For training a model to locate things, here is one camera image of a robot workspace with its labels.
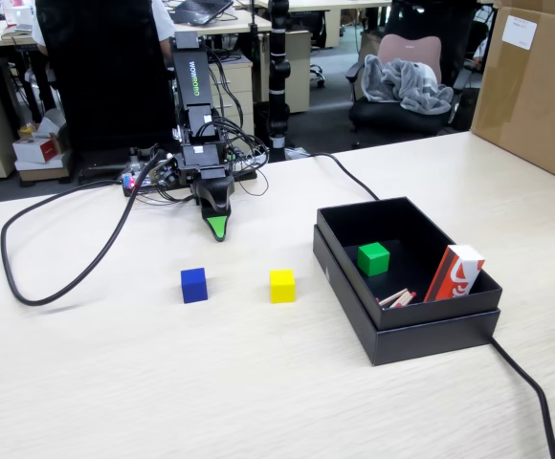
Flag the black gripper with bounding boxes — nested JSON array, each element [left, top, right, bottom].
[[176, 142, 236, 243]]

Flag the green wooden cube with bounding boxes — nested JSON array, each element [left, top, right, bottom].
[[356, 241, 391, 278]]

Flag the blue wooden cube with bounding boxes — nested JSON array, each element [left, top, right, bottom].
[[180, 267, 210, 305]]

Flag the yellow wooden cube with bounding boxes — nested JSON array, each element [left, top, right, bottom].
[[269, 268, 297, 305]]

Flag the robot controller circuit board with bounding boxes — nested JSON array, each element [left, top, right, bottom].
[[121, 161, 183, 199]]

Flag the black pole white bands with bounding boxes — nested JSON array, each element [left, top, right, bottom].
[[266, 0, 292, 164]]

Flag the thin black stand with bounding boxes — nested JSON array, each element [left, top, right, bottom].
[[248, 0, 264, 104]]

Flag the black high-back office chair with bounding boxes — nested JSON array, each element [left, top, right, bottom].
[[34, 0, 179, 186]]

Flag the flat brown cardboard box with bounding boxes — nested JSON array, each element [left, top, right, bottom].
[[15, 157, 74, 186]]

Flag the black open cardboard box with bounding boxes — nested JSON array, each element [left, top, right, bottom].
[[316, 195, 504, 332]]

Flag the open white small box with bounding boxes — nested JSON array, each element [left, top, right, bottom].
[[36, 108, 69, 141]]

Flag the white and red small box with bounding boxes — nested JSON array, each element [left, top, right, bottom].
[[11, 135, 66, 166]]

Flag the person in white shirt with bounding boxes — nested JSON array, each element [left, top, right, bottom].
[[30, 0, 179, 56]]

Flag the black laptop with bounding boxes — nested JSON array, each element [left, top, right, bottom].
[[167, 0, 235, 27]]

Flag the grey blanket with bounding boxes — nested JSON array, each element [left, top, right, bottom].
[[362, 53, 455, 117]]

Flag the red and white matchbox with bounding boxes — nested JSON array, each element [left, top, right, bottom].
[[422, 244, 486, 304]]

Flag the office chair with grey blanket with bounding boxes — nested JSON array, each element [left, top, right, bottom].
[[344, 32, 466, 150]]

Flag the large brown cardboard box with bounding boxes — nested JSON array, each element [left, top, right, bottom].
[[469, 0, 555, 190]]

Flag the white paper label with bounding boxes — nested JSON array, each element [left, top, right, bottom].
[[501, 14, 539, 51]]

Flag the thin black servo wires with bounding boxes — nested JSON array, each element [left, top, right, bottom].
[[204, 44, 272, 198]]

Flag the thick black looped cable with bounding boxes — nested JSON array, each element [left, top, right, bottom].
[[0, 150, 165, 308]]

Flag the thick black long cable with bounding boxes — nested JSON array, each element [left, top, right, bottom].
[[305, 151, 555, 459]]

